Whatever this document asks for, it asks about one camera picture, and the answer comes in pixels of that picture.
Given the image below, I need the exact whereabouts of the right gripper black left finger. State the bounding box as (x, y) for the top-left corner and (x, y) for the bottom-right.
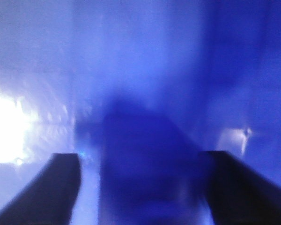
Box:
(0, 153), (81, 225)

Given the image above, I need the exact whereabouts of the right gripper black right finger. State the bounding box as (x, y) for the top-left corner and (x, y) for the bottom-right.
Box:
(199, 151), (281, 225)

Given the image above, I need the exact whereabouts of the blue bottle-shaped part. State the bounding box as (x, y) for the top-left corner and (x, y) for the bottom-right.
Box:
(99, 112), (208, 225)

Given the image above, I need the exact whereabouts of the blue destination bin right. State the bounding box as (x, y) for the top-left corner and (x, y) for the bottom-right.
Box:
(0, 0), (281, 225)

